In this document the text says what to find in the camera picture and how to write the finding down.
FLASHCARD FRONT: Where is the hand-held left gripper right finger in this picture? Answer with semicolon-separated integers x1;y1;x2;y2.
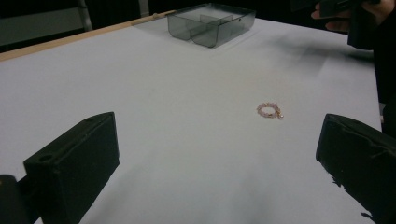
315;113;396;224

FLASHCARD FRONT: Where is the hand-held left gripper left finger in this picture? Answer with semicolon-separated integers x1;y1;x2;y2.
22;111;120;224

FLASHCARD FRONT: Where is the pink beaded bracelet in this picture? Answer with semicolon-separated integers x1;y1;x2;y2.
256;102;285;120

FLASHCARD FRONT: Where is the grey translucent divided box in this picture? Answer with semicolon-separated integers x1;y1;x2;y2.
166;3;257;49

